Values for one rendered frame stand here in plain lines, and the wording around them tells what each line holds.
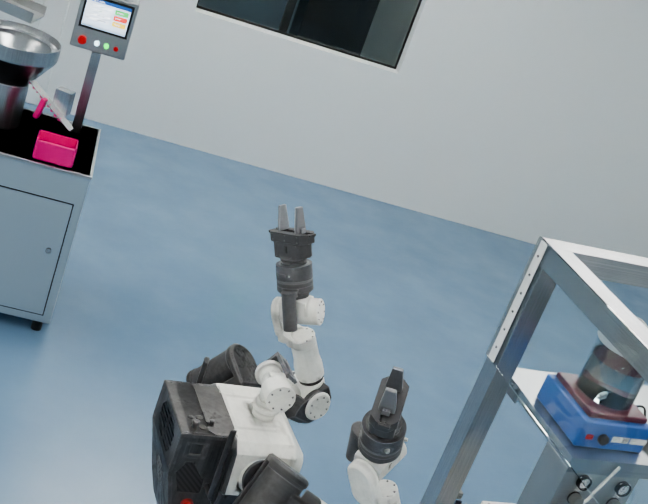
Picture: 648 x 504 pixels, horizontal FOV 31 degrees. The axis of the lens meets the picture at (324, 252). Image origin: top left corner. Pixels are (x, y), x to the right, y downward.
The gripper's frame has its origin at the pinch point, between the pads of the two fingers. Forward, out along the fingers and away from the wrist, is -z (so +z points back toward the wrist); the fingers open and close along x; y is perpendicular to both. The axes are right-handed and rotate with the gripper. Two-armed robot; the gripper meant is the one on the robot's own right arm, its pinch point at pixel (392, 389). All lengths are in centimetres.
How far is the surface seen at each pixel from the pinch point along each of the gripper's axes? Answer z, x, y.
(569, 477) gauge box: 51, 32, 42
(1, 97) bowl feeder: 125, 193, -192
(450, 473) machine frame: 80, 45, 16
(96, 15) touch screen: 100, 229, -167
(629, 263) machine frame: 25, 81, 44
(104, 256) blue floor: 243, 233, -169
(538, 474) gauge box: 57, 35, 36
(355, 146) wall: 309, 448, -90
